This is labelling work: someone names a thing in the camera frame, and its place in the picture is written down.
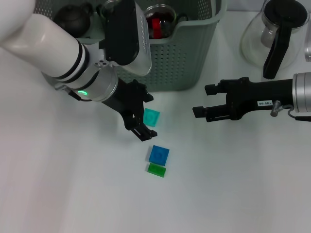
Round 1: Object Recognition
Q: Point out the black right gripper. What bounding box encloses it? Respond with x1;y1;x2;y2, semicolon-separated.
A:
192;77;295;123

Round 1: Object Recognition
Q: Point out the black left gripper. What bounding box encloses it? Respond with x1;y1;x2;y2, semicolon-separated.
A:
102;79;158;142

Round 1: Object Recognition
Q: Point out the teal square building brick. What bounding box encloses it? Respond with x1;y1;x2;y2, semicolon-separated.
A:
143;108;161;128

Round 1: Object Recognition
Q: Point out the blue building brick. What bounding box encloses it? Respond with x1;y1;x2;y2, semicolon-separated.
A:
148;145;170;167

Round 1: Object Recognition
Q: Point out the green building brick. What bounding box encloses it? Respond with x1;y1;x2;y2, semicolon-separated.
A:
147;163;167;178

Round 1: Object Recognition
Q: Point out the dark red long brick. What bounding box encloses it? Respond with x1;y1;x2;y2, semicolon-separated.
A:
152;18;163;39

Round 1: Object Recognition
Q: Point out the grey-green perforated storage bin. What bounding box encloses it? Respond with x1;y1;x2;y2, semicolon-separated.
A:
33;0;228;93

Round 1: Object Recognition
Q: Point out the black clay teapot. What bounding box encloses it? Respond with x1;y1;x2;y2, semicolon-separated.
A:
53;2;93;38

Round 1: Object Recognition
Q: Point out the right gripper cable with plug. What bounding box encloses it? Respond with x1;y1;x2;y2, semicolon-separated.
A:
271;100;311;121

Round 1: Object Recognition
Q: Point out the gripper cable with plug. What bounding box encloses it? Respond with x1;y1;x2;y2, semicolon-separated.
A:
54;83;93;102
271;100;311;121

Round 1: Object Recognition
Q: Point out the left gripper cable with plug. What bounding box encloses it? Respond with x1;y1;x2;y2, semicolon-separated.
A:
54;83;93;102

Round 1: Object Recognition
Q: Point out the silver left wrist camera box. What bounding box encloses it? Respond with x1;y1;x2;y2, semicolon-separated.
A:
98;0;153;76

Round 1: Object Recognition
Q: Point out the glass carafe with black handle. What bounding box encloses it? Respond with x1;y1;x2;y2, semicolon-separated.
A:
240;0;309;80

